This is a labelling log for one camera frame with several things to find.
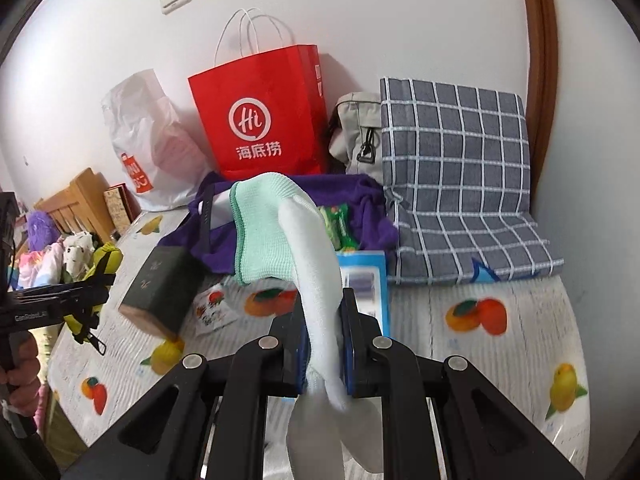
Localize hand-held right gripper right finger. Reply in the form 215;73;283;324
341;287;586;480

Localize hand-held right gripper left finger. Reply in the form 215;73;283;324
62;301;309;480

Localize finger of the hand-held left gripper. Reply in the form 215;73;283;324
30;274;115;319

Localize yellow pouch with black straps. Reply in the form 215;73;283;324
64;241;124;357

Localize green snack packet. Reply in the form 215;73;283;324
319;203;362;252

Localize white glove with green cuff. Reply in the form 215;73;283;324
228;172;387;480

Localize black smartwatch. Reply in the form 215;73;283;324
196;199;217;257

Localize person's left hand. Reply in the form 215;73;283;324
0;332;42;414

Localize white spotted pillow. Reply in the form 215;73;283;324
62;232;97;282

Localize blue tissue packet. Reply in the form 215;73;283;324
335;250;392;339

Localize dark rectangular box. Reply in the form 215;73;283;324
118;245;206;342

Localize wooden headboard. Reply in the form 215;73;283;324
32;167;119;247

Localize small red white sachet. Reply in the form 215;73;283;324
192;283;239;337

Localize fruit print tablecloth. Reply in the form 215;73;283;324
47;210;594;480

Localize purple towel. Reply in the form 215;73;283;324
164;171;402;277

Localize white plastic shopping bag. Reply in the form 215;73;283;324
101;68;212;213

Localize grey checked cushion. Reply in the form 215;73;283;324
378;77;566;287

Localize grey canvas bag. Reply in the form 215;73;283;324
327;92;387;177

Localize red paper bag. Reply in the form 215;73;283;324
187;8;329;181

